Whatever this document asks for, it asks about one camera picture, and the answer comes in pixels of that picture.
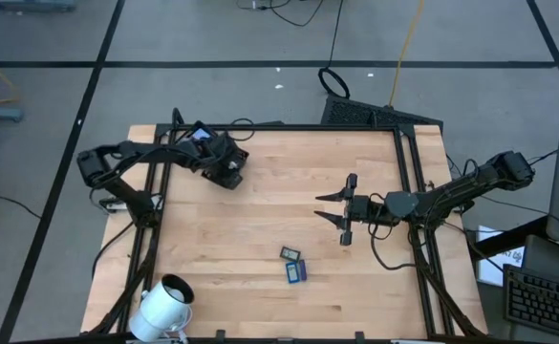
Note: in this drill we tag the grey small card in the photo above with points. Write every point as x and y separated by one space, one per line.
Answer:
290 253

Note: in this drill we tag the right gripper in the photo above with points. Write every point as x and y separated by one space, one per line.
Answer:
367 210

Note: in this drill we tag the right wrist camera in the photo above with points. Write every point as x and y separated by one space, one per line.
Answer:
401 204

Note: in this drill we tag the black keyboard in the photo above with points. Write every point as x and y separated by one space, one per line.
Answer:
544 301

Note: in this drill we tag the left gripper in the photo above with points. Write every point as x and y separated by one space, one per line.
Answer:
221 165

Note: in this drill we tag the black mesh plastic basket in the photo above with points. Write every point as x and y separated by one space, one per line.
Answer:
188 131
244 155

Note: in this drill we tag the white paper sheet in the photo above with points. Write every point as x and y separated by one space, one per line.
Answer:
494 267

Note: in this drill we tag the black perforated computer case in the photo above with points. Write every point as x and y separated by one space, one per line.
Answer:
379 114

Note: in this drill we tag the blue card case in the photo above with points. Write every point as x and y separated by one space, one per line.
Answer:
292 272

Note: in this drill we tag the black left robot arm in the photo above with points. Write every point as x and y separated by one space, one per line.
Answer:
140 153

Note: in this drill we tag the purple USB stick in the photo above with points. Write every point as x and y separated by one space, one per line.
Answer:
303 270

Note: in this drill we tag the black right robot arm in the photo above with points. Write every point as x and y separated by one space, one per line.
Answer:
451 191

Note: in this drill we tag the black aluminium table frame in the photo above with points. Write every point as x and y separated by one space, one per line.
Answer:
284 127

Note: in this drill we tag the white spot lamp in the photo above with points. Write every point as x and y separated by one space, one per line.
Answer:
162 308

